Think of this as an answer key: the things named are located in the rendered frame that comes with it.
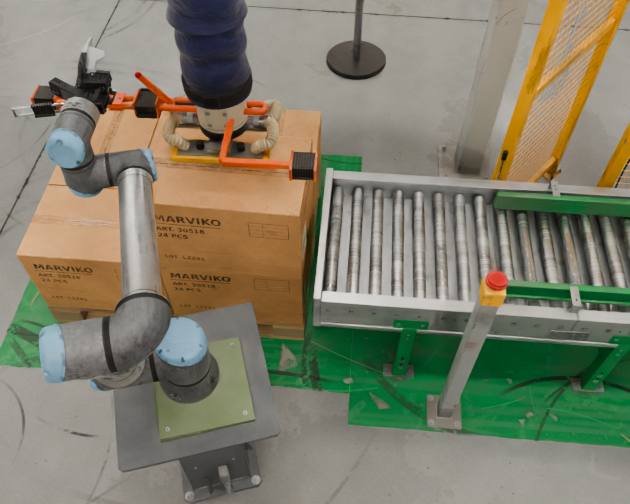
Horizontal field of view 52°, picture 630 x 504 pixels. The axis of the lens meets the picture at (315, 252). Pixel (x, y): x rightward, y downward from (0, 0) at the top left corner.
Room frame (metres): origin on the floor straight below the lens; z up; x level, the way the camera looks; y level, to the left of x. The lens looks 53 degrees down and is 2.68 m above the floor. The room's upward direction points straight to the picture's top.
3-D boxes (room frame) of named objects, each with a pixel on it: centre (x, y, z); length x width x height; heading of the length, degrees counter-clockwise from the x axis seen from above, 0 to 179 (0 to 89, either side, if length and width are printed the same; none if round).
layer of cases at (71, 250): (2.02, 0.60, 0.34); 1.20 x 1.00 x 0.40; 85
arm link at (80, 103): (1.26, 0.60, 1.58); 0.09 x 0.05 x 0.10; 86
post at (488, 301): (1.12, -0.57, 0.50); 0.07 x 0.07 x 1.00; 85
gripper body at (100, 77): (1.34, 0.59, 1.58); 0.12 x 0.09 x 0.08; 176
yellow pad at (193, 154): (1.59, 0.32, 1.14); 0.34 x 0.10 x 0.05; 86
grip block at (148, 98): (1.71, 0.57, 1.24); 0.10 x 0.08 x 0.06; 176
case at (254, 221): (1.69, 0.33, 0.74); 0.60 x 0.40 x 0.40; 84
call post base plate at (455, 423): (1.12, -0.57, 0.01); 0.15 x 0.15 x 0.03; 85
